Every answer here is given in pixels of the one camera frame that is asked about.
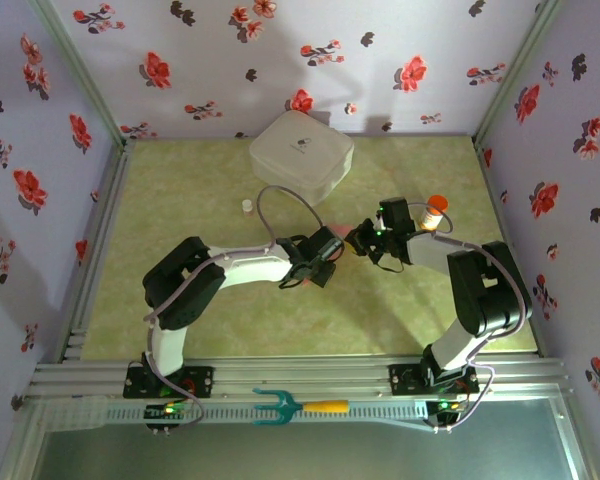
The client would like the teal rake yellow handle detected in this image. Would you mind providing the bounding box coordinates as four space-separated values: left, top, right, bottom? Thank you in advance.
252 387 350 427

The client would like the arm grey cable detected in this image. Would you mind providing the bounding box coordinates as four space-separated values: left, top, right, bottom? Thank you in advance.
144 184 326 434
412 202 531 434

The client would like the aluminium mounting rail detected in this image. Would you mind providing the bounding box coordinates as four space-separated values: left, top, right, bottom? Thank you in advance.
27 355 574 401

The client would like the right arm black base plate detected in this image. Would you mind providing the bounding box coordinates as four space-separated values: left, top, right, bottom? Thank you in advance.
388 363 480 396

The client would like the white plastic lidded box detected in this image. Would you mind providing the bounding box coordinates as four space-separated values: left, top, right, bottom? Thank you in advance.
248 109 356 208

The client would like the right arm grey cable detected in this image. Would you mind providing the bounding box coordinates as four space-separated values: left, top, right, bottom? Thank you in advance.
412 202 531 434

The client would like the aluminium side rail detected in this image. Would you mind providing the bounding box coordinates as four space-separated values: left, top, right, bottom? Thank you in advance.
54 139 137 364
472 137 549 359

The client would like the left arm grey cable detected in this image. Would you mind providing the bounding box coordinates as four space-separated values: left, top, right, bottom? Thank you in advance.
144 184 326 434

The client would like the aluminium frame post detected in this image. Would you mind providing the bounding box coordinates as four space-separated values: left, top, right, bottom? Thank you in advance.
472 0 565 146
29 0 131 146

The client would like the orange capped pill bottle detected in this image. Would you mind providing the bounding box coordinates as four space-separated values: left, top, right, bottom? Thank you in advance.
418 194 450 233

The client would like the grey slotted cable duct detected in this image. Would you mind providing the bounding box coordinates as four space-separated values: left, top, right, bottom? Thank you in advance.
44 397 431 432

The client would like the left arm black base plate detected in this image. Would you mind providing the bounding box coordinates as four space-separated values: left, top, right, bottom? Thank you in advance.
123 365 215 400

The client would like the aluminium frame bar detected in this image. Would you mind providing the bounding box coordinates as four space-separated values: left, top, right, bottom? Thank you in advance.
0 399 49 480
554 397 600 480

